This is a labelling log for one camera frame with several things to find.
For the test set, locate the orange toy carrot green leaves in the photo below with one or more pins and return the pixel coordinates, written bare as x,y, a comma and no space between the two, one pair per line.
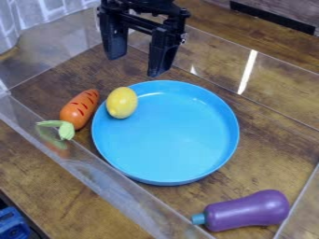
74,114

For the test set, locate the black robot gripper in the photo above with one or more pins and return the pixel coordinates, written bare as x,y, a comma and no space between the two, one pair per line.
157,17

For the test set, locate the blue plastic crate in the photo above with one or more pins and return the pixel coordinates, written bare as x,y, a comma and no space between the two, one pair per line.
13,227

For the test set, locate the purple toy eggplant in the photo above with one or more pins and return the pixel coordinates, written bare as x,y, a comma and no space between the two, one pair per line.
260,209

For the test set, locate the clear acrylic enclosure wall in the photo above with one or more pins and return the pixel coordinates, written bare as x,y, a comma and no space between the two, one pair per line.
259,65

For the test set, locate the yellow toy lemon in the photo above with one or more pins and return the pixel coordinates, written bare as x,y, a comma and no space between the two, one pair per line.
121,102

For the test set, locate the black baseboard strip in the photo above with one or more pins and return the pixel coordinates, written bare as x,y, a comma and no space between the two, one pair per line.
267,16

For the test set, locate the blue round plastic plate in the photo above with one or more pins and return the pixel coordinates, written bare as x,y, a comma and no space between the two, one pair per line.
178,137

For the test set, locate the white patterned curtain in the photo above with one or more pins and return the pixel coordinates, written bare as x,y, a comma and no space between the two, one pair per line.
21,14

